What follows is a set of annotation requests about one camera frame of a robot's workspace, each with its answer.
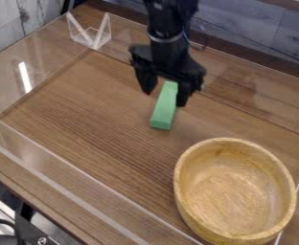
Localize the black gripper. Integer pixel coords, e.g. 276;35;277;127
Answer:
130;31;206;107

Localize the round wooden bowl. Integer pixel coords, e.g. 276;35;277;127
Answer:
174;138;297;245

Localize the green rectangular stick block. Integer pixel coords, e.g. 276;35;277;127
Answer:
150;80;178;130

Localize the black table leg bracket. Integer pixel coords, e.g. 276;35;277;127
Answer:
15;203;59;245

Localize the clear acrylic enclosure wall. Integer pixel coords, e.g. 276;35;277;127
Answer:
0;8;299;245

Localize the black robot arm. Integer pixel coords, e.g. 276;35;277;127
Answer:
130;0;206;107

